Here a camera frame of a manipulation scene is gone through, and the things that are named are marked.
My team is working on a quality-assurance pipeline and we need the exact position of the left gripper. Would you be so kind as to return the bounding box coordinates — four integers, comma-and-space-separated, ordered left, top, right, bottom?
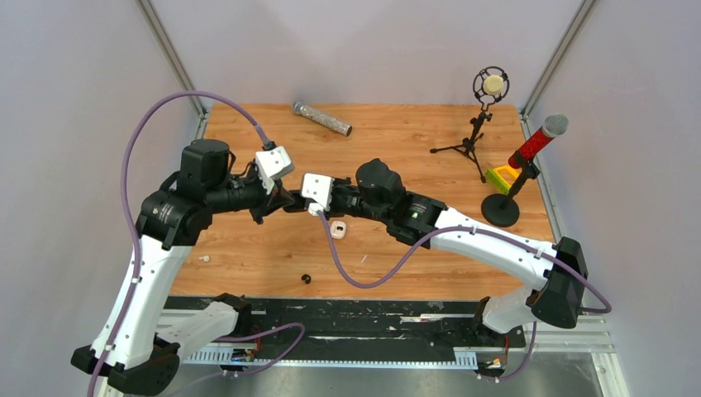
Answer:
207, 166, 296, 224

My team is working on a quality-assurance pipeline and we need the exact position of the black earbuds charging case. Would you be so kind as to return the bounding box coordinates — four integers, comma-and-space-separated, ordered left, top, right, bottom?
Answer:
283, 190, 308, 213

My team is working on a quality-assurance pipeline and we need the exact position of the red glitter microphone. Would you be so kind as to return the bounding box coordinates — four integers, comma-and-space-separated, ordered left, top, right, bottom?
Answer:
508, 113, 569, 169

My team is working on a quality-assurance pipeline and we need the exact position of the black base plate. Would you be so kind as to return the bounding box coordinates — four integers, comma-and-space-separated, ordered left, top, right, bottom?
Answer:
164, 295, 584, 363

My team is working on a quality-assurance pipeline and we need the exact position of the silver glitter microphone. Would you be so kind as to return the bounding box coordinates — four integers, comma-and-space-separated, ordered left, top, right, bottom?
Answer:
291, 101, 353, 136

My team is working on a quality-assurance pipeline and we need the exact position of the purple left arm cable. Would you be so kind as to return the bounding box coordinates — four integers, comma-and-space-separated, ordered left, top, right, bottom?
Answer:
86, 90, 275, 397

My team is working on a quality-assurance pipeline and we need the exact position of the black tripod microphone stand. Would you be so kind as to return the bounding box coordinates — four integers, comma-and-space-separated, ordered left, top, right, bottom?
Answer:
429, 65, 510, 184

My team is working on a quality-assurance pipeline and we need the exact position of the black round-base microphone stand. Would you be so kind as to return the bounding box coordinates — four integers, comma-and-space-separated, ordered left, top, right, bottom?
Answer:
480, 160, 541, 227

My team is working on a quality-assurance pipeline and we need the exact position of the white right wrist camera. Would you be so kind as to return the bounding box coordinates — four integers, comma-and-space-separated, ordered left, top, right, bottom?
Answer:
300, 173, 335, 217

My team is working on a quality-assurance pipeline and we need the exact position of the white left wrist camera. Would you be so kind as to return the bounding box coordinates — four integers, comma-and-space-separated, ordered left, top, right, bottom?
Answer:
255, 146, 295, 194

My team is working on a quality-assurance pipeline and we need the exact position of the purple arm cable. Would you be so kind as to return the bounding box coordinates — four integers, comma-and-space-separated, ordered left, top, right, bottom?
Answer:
86, 90, 275, 397
317, 210, 613, 383

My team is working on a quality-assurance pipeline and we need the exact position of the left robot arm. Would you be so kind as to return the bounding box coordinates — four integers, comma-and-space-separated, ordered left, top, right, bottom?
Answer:
71, 139, 294, 396

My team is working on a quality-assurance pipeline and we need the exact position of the white earbuds charging case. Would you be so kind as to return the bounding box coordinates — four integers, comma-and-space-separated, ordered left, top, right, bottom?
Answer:
329, 220, 348, 240

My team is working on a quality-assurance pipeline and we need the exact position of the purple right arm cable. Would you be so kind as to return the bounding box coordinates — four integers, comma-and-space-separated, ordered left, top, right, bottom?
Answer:
317, 210, 613, 383

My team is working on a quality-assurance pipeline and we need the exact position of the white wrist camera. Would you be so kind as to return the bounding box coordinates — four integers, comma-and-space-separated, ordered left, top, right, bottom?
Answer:
300, 173, 335, 217
255, 146, 295, 194

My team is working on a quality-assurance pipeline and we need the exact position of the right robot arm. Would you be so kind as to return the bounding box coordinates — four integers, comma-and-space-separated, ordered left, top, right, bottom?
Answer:
311, 159, 587, 346

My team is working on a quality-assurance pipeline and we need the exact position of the yellow green toy block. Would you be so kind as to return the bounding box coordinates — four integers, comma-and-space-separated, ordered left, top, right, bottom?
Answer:
484, 165, 520, 194

